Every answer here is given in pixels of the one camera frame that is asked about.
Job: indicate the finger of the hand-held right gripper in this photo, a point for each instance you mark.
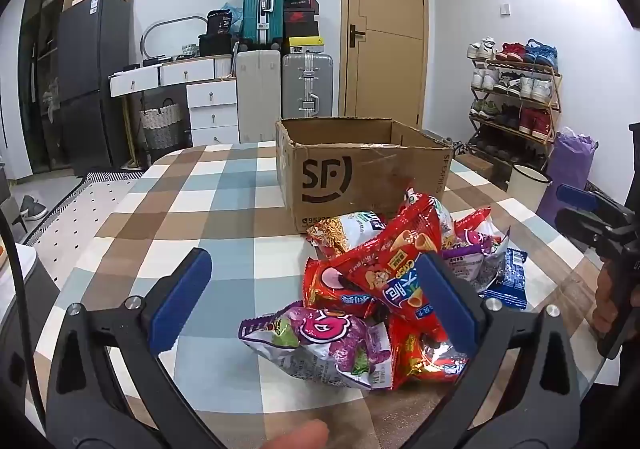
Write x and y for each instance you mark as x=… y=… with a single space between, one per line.
x=580 y=227
x=577 y=197

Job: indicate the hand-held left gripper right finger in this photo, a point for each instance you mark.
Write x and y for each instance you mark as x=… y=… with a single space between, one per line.
x=450 y=304

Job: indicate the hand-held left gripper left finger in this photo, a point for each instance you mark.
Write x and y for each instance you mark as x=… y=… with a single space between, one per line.
x=180 y=301

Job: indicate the white purple snack packet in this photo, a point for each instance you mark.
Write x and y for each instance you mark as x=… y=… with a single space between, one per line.
x=470 y=254

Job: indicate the shiny red snack packet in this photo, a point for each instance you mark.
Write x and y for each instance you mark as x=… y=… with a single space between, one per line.
x=420 y=359

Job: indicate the blue snack packet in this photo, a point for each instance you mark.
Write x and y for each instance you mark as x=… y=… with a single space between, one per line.
x=510 y=279

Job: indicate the red cone snack packet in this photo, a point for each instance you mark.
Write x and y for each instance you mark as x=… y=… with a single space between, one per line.
x=380 y=269

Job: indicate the red green snack packet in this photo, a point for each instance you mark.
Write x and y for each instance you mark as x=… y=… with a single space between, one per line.
x=436 y=206

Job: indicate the red pink snack packet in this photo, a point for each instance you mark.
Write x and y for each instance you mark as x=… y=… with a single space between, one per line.
x=325 y=286

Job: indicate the noodle snack packet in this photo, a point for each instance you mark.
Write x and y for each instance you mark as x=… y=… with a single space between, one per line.
x=345 y=229

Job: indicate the brown cardboard box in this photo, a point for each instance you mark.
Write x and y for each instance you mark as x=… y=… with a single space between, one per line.
x=360 y=179

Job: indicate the person's right hand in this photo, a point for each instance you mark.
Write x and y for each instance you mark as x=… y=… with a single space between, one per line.
x=606 y=296

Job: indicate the person's left hand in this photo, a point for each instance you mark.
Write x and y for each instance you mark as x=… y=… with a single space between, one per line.
x=295 y=435

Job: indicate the purple bag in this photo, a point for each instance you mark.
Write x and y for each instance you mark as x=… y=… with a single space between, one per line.
x=570 y=164

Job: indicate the white bin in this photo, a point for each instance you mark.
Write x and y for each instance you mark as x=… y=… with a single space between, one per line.
x=525 y=189

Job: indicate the small cardboard box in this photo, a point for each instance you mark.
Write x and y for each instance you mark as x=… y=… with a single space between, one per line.
x=480 y=169

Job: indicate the shoe rack with shoes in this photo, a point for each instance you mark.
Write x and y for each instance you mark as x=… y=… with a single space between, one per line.
x=530 y=89

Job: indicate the wooden shoe rack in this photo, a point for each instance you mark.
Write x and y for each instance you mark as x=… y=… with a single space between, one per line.
x=555 y=79

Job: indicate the patterned white rug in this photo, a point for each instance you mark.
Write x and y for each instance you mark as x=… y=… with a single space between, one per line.
x=75 y=214

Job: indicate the grey slippers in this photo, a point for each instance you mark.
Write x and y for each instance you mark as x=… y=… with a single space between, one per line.
x=32 y=209

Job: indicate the woven laundry basket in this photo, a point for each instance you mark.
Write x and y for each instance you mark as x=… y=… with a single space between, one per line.
x=161 y=124

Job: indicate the white drawer dresser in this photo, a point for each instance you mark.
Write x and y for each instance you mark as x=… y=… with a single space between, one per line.
x=212 y=94

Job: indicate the beige suitcase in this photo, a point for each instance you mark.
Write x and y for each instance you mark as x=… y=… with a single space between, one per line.
x=257 y=94

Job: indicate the black refrigerator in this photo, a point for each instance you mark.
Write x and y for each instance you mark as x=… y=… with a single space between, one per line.
x=90 y=79

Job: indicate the wooden door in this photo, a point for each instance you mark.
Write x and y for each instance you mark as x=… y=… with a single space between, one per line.
x=385 y=54

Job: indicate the silver suitcase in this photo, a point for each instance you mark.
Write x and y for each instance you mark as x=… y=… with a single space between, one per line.
x=307 y=84

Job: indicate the black storage box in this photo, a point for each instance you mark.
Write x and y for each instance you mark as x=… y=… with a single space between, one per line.
x=217 y=45

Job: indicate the curved metal hoop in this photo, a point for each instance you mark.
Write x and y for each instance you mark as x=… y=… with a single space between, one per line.
x=172 y=22

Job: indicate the black bag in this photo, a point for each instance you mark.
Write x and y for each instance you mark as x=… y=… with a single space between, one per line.
x=220 y=24

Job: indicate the dark glass wardrobe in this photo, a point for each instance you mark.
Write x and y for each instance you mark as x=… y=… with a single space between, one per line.
x=42 y=54

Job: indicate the yellow black box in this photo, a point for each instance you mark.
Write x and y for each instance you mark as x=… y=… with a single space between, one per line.
x=306 y=45

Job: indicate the blue plastic bag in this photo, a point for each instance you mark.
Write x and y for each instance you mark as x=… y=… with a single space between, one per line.
x=234 y=11

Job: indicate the red black shoebox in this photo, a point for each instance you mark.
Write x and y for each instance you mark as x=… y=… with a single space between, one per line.
x=300 y=23

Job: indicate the teal suitcase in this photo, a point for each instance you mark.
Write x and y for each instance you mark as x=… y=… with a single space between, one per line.
x=262 y=9

